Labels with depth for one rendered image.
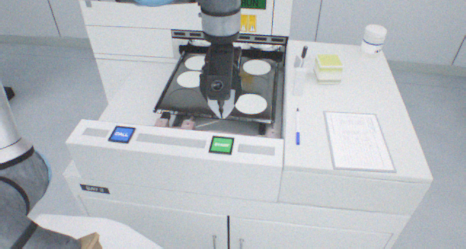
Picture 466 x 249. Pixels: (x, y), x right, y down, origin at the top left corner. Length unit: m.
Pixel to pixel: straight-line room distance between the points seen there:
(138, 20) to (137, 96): 0.31
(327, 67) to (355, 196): 0.38
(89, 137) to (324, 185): 0.60
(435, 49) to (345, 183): 2.50
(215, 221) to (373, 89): 0.62
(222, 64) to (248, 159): 0.26
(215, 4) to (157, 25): 0.77
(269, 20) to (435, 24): 2.05
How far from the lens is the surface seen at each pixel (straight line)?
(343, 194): 0.87
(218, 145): 0.82
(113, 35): 1.46
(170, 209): 1.01
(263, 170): 0.80
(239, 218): 0.98
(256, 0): 1.23
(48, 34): 3.72
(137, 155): 0.86
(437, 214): 2.16
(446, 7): 3.09
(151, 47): 1.42
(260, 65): 1.24
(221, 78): 0.63
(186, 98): 1.08
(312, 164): 0.80
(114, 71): 1.56
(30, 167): 0.76
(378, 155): 0.87
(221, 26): 0.62
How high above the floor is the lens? 1.55
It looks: 40 degrees down
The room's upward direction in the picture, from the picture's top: straight up
